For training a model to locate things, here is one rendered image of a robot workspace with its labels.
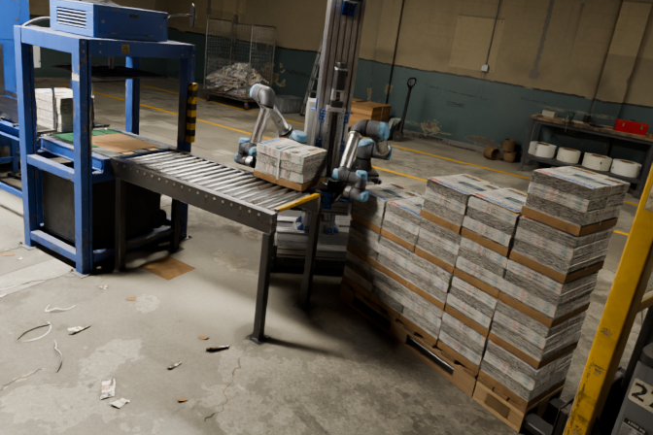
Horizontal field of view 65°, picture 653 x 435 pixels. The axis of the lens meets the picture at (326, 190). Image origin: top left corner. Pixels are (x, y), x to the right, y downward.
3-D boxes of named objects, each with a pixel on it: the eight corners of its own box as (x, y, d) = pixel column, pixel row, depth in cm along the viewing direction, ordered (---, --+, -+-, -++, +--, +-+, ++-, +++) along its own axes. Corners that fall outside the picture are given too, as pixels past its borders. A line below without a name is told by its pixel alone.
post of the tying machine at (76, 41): (93, 272, 351) (92, 39, 305) (82, 276, 344) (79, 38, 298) (85, 267, 355) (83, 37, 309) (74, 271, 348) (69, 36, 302)
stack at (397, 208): (377, 286, 385) (395, 182, 360) (512, 376, 299) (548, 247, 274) (337, 297, 361) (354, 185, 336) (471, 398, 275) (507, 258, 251)
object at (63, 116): (95, 128, 406) (95, 95, 398) (59, 132, 381) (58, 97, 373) (66, 119, 423) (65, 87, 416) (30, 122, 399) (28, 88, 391)
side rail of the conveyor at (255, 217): (275, 232, 283) (278, 212, 280) (269, 235, 279) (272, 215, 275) (116, 173, 345) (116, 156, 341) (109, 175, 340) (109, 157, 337)
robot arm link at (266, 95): (283, 91, 347) (261, 159, 354) (275, 88, 355) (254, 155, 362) (269, 86, 340) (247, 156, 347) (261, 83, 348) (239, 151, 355)
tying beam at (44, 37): (195, 58, 381) (196, 45, 378) (80, 55, 302) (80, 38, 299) (134, 47, 412) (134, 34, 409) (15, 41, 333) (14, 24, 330)
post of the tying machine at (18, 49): (42, 245, 379) (33, 27, 333) (30, 248, 372) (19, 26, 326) (35, 241, 383) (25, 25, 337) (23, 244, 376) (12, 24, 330)
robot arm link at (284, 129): (292, 150, 381) (255, 93, 347) (282, 146, 392) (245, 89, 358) (303, 140, 384) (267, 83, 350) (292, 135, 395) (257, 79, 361)
